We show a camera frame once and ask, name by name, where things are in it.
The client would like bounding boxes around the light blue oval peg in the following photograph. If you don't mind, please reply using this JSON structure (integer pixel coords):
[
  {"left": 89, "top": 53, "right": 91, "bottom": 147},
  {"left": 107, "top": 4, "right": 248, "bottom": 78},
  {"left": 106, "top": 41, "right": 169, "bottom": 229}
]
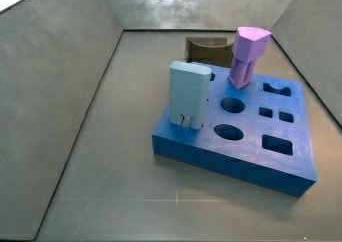
[{"left": 170, "top": 61, "right": 212, "bottom": 129}]

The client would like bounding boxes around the black curved fixture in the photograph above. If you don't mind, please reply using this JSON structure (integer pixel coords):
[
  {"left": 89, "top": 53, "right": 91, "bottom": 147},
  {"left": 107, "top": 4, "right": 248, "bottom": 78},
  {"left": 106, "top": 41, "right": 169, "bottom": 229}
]
[{"left": 186, "top": 37, "right": 233, "bottom": 68}]

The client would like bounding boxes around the purple pentagon peg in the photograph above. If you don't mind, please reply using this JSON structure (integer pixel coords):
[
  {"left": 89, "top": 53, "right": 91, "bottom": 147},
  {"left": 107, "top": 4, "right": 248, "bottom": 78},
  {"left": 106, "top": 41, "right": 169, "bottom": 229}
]
[{"left": 229, "top": 27, "right": 272, "bottom": 89}]

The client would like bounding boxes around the blue shape-sorting block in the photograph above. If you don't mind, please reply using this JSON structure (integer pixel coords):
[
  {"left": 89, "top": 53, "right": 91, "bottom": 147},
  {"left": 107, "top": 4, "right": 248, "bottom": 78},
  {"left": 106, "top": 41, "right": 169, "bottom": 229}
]
[{"left": 153, "top": 66, "right": 318, "bottom": 197}]

